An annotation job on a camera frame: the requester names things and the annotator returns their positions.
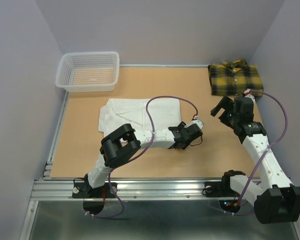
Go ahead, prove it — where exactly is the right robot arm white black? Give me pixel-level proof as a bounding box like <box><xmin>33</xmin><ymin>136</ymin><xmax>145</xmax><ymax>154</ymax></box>
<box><xmin>210</xmin><ymin>96</ymin><xmax>300</xmax><ymax>224</ymax></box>

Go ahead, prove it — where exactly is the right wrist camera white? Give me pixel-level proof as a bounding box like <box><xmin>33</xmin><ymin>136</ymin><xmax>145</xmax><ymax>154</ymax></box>
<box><xmin>242</xmin><ymin>88</ymin><xmax>256</xmax><ymax>103</ymax></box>

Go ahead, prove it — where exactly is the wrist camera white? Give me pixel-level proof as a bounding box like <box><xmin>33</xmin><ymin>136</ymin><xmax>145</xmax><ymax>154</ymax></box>
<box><xmin>191</xmin><ymin>118</ymin><xmax>205</xmax><ymax>129</ymax></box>
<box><xmin>242</xmin><ymin>88</ymin><xmax>256</xmax><ymax>103</ymax></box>

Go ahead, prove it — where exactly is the aluminium mounting rail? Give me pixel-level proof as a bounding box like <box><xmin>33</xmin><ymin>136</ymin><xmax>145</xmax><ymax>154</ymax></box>
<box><xmin>31</xmin><ymin>177</ymin><xmax>297</xmax><ymax>200</ymax></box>

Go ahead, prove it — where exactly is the white perforated plastic basket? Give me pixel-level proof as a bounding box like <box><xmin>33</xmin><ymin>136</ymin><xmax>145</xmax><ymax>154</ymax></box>
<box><xmin>55</xmin><ymin>51</ymin><xmax>120</xmax><ymax>93</ymax></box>

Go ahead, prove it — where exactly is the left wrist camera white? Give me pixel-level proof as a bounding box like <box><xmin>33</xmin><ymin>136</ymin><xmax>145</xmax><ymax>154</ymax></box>
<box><xmin>191</xmin><ymin>118</ymin><xmax>205</xmax><ymax>129</ymax></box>

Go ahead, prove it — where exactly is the metal table frame edge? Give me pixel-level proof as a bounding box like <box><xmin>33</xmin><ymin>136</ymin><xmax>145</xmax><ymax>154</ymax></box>
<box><xmin>19</xmin><ymin>92</ymin><xmax>69</xmax><ymax>240</ymax></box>

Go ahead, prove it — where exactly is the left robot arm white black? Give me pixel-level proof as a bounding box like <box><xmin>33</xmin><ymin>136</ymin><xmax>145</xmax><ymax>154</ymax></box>
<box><xmin>83</xmin><ymin>119</ymin><xmax>204</xmax><ymax>197</ymax></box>

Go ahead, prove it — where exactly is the white long sleeve shirt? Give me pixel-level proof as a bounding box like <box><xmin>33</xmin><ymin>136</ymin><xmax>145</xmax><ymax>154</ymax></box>
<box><xmin>98</xmin><ymin>98</ymin><xmax>182</xmax><ymax>136</ymax></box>

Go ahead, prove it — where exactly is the yellow plaid folded shirt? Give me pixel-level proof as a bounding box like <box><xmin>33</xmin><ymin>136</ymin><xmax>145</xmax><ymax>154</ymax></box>
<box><xmin>208</xmin><ymin>59</ymin><xmax>264</xmax><ymax>96</ymax></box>

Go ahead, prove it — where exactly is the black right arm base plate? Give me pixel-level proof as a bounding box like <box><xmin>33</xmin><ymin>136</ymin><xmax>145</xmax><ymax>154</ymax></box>
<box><xmin>202</xmin><ymin>180</ymin><xmax>240</xmax><ymax>198</ymax></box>

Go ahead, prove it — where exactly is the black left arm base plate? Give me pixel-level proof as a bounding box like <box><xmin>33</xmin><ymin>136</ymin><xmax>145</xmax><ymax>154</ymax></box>
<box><xmin>72</xmin><ymin>182</ymin><xmax>116</xmax><ymax>199</ymax></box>

